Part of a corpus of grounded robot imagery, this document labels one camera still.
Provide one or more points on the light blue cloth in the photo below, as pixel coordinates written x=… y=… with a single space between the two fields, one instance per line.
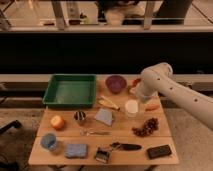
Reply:
x=104 y=116

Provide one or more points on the small black brush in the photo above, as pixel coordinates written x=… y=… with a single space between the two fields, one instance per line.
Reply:
x=102 y=156

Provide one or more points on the blue sponge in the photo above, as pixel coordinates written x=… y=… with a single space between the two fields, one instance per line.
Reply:
x=75 y=151

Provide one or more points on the orange apple fruit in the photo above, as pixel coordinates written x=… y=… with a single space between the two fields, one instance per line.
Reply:
x=57 y=122

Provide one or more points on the bunch of dark grapes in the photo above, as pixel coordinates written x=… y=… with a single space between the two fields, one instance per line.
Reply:
x=147 y=128

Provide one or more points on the white lidded cup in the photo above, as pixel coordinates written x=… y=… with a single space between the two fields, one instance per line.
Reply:
x=131 y=108

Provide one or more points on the person in background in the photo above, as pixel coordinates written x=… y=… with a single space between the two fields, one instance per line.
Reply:
x=116 y=11

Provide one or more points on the black rectangular case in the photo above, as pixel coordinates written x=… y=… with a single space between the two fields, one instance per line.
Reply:
x=159 y=151

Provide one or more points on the purple bowl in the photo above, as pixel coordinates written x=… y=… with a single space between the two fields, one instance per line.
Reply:
x=115 y=83

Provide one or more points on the yellow banana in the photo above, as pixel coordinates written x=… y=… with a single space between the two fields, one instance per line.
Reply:
x=108 y=103

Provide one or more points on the wooden table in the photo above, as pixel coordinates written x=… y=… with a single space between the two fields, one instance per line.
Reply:
x=120 y=131

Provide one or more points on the green plastic tray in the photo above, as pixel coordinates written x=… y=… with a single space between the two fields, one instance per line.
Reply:
x=70 y=91

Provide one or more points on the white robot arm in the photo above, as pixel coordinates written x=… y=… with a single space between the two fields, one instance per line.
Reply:
x=157 y=78

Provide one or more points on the orange red pepper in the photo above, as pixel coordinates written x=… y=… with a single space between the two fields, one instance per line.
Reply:
x=152 y=107

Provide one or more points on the red bowl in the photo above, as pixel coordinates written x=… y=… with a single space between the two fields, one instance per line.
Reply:
x=135 y=82

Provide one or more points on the small metal cup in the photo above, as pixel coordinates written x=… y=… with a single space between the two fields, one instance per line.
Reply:
x=80 y=117

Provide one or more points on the metal fork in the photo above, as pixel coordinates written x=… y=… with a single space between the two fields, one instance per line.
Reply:
x=87 y=133

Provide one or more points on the blue plastic cup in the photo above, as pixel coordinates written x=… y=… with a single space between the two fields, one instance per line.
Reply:
x=50 y=142

